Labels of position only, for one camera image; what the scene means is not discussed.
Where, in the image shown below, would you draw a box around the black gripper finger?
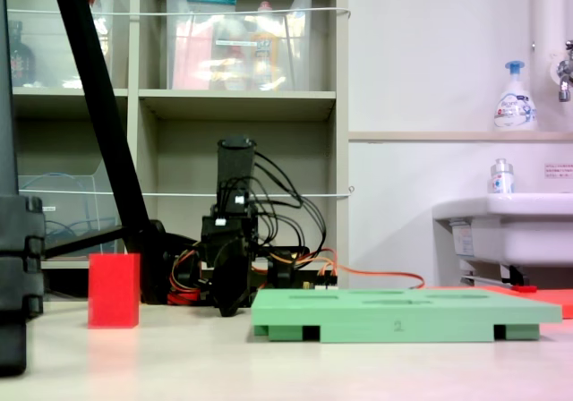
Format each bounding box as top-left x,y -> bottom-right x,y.
229,253 -> 251,315
211,257 -> 232,318

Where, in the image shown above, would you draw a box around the red square block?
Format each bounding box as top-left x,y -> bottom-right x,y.
88,252 -> 141,329

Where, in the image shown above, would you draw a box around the black table clamp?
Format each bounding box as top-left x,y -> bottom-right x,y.
267,246 -> 311,291

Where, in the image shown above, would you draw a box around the circuit board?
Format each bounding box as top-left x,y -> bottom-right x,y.
300,278 -> 340,291

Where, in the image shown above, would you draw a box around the beige shelving unit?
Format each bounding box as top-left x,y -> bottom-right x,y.
0,0 -> 350,303

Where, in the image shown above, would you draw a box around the black tripod brace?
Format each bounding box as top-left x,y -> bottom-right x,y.
44,225 -> 125,260

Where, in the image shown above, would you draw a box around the clear file holder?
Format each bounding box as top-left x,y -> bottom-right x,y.
17,175 -> 123,259

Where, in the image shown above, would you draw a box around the green shape sorting board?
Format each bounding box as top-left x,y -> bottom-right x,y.
250,287 -> 563,344

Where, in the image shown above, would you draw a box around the large clear plastic bin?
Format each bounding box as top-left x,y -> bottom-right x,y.
164,0 -> 314,92

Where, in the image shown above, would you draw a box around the black tripod leg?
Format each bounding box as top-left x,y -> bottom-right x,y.
47,0 -> 171,306

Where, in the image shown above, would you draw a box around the notched black stack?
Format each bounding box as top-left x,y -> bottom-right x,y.
0,194 -> 46,378

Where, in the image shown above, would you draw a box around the small clear plastic bin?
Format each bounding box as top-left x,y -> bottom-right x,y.
6,0 -> 115,90

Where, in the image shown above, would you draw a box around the dark patterned bottle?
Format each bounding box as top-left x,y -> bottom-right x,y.
7,20 -> 37,88

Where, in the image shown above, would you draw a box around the small silver capped bottle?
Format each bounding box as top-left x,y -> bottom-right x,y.
489,158 -> 515,195

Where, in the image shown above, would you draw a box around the white sink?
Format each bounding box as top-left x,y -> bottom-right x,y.
432,192 -> 573,286

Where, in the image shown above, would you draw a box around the white foam soap bottle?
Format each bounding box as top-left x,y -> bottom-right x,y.
493,59 -> 538,132

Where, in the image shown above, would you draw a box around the chrome faucet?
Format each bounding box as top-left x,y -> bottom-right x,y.
556,39 -> 573,103

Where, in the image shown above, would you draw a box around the black wire bundle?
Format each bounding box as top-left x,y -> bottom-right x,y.
218,149 -> 327,259

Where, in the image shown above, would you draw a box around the red orange wire bundle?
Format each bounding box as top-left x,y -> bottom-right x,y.
167,248 -> 211,306

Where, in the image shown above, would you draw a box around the white cord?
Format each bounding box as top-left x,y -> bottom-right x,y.
18,185 -> 355,199
6,7 -> 352,19

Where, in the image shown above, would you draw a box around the orange cable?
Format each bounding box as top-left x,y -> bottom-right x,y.
250,247 -> 426,291

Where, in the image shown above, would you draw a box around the dark grey vertical post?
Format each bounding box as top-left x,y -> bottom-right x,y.
0,0 -> 20,196

